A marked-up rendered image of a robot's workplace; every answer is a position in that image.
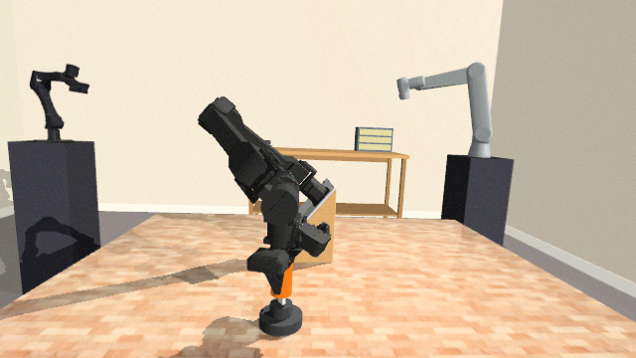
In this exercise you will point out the orange knob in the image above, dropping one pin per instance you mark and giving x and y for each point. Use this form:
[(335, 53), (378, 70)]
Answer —
[(286, 290)]

